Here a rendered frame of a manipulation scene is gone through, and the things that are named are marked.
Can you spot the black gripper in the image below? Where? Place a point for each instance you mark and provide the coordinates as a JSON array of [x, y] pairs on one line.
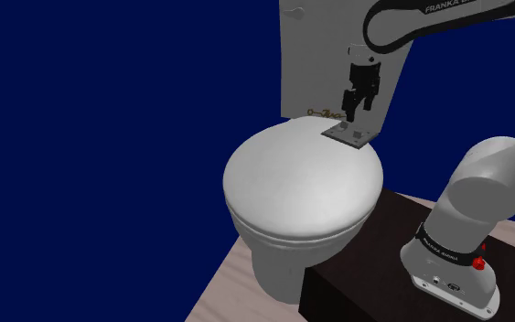
[[365, 76]]

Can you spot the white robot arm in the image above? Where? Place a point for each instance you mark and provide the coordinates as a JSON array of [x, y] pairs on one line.
[[475, 187]]

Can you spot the white toilet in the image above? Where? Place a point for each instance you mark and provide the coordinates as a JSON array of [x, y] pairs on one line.
[[301, 183]]

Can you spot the dark robot stand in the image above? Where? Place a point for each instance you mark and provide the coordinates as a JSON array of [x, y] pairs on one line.
[[373, 267]]

